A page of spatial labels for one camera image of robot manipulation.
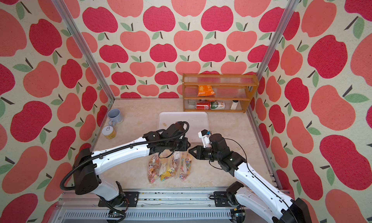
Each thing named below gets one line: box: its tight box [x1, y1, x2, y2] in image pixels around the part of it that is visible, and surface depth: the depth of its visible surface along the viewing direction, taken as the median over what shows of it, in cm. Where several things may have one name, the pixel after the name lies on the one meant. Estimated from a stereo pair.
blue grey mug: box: [107, 108, 123, 127], surface depth 103 cm
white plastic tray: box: [156, 111, 210, 144], surface depth 112 cm
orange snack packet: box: [197, 84, 217, 97], surface depth 103 cm
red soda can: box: [195, 101, 211, 111], surface depth 110 cm
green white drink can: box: [210, 100, 226, 110], surface depth 110 cm
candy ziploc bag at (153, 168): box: [147, 154, 161, 184], surface depth 82 cm
